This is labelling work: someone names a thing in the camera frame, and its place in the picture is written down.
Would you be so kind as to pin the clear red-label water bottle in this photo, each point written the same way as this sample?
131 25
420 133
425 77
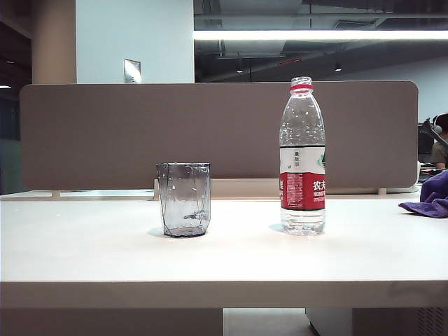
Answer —
302 189

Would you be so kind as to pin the grey faceted glass cup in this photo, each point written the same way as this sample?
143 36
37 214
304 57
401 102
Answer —
183 196

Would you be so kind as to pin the black ceiling spotlight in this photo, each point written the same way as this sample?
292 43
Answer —
337 67

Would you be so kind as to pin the beige divider foot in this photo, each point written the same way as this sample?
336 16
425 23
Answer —
56 194
382 191

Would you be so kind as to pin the white ceiling light strip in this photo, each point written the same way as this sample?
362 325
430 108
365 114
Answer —
315 34

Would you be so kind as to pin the brown desk support panel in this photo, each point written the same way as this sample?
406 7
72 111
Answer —
105 322

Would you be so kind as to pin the black monitor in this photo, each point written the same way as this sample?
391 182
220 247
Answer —
425 141

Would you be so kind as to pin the purple cloth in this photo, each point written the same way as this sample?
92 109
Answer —
434 196

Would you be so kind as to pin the seated person in background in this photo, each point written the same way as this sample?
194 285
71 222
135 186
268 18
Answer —
440 154

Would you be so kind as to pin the grey headphones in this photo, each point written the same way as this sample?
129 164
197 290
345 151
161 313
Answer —
437 128

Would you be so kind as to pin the silver wall plaque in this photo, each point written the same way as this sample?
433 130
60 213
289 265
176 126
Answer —
132 71

